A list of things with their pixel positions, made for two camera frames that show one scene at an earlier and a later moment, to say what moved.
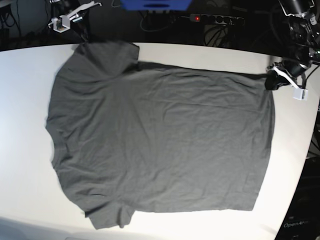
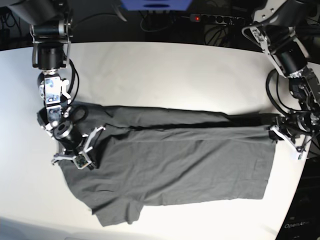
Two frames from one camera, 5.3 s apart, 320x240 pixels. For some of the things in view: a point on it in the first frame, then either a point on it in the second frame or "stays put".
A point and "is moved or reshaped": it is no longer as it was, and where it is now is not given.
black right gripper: x=273 y=80 -> x=296 y=124
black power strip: x=235 y=20 stays put
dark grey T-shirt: x=127 y=135 is moved or reshaped
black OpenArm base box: x=302 y=220 stays put
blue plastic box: x=156 y=5 stays put
